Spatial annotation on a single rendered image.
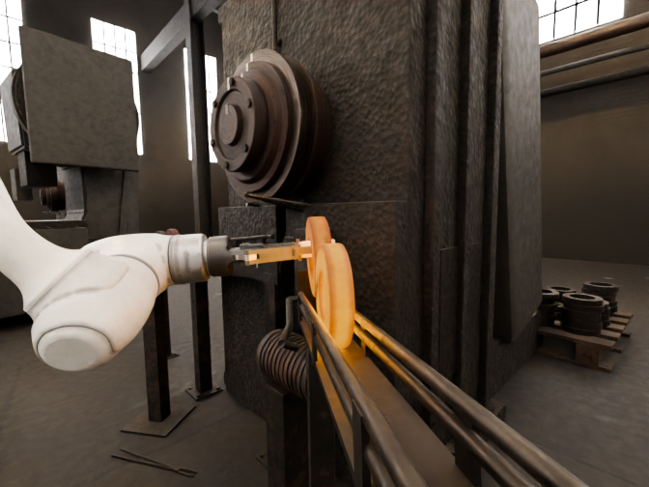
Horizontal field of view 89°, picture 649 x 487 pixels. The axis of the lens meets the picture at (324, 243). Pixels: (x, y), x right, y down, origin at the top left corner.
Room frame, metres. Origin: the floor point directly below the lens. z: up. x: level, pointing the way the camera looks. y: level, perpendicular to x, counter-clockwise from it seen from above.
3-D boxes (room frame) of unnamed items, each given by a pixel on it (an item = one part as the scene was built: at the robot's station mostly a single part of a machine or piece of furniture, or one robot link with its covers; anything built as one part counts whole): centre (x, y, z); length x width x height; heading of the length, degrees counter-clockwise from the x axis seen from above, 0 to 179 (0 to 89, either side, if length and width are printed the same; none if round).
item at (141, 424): (1.31, 0.71, 0.36); 0.26 x 0.20 x 0.72; 79
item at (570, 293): (2.35, -1.36, 0.22); 1.20 x 0.81 x 0.44; 42
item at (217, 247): (0.62, 0.17, 0.77); 0.09 x 0.08 x 0.07; 99
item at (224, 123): (1.06, 0.27, 1.11); 0.28 x 0.06 x 0.28; 44
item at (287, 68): (1.13, 0.20, 1.11); 0.47 x 0.06 x 0.47; 44
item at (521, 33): (1.94, -0.68, 0.89); 1.04 x 0.95 x 1.78; 134
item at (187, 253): (0.61, 0.24, 0.76); 0.09 x 0.06 x 0.09; 9
